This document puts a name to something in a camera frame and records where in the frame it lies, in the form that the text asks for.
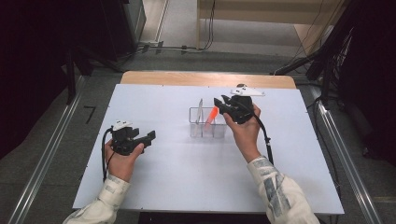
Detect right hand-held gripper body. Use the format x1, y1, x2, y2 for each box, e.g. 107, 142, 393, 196
228, 87, 266, 125

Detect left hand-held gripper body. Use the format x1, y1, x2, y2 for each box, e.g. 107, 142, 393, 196
110, 119, 148, 157

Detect orange highlighter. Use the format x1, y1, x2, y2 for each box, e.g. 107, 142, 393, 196
205, 105, 219, 127

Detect clear plastic desk organizer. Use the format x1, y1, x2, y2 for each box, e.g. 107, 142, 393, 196
189, 106, 229, 139

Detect clear silver pen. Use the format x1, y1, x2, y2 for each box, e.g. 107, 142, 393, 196
193, 98, 205, 138

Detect person's left hand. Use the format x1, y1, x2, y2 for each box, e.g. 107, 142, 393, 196
104, 138, 146, 183

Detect person's right hand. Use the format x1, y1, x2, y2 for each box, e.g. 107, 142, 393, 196
223, 104, 262, 163

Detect wooden table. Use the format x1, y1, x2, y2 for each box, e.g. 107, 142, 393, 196
120, 70, 297, 90

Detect white table board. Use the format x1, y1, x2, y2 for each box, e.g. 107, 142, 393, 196
72, 83, 346, 216

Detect light wooden furniture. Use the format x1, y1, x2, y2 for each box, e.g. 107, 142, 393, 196
196, 0, 347, 58

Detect dark cabinet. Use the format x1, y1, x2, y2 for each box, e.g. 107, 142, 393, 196
99, 0, 148, 63

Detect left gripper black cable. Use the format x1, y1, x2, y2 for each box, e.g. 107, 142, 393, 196
101, 126, 117, 184

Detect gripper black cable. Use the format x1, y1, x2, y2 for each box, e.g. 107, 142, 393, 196
101, 126, 117, 184
248, 108, 276, 166

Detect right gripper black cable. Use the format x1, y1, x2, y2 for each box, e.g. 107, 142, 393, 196
248, 108, 276, 166

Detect black floor cables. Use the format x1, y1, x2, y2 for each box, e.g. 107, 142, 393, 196
135, 0, 217, 54

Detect metal floor rail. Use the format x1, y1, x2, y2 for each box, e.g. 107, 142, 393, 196
7, 76, 87, 224
308, 85, 385, 224

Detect black metal stand with cables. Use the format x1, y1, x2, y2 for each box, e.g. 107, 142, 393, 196
273, 0, 359, 108

